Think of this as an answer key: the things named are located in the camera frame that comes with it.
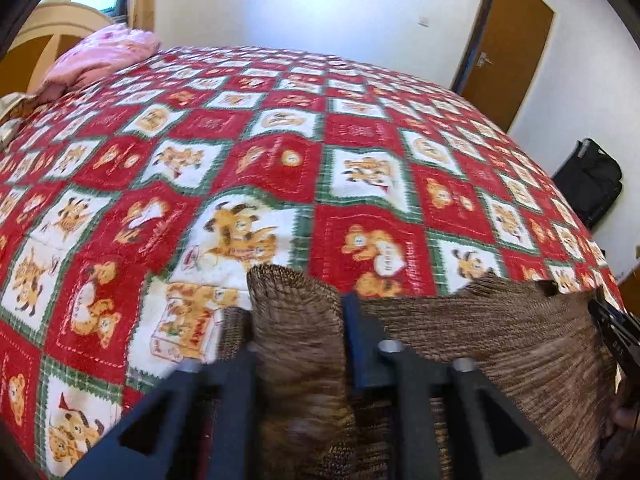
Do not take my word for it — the red checkered printed blanket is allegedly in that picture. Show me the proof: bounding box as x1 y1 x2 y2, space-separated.
0 45 626 480

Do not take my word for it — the wooden cabinet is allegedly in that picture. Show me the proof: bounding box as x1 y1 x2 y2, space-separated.
617 267 640 316

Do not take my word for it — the brown wooden door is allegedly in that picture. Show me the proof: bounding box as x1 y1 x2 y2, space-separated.
450 0 556 133

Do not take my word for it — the person's right hand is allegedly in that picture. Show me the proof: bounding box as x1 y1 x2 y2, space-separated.
614 405 640 433

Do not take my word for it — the pink pillow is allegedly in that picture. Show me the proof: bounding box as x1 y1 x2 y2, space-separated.
42 25 161 93

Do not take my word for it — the black suitcase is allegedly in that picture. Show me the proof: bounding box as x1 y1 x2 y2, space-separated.
552 137 624 231

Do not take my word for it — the grey white cloth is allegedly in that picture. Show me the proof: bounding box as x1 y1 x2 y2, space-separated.
0 92 33 148

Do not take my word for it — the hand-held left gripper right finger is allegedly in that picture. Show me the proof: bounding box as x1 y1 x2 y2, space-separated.
341 292 583 480

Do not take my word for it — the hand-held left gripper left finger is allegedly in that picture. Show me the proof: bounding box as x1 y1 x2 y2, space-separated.
65 345 262 480

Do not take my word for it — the cream wooden headboard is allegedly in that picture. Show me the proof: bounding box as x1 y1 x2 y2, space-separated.
0 2 116 98

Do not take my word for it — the brown knit sweater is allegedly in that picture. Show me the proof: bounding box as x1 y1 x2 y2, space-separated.
197 264 626 480

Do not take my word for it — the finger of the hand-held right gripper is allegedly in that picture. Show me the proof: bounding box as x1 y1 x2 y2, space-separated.
587 300 640 367

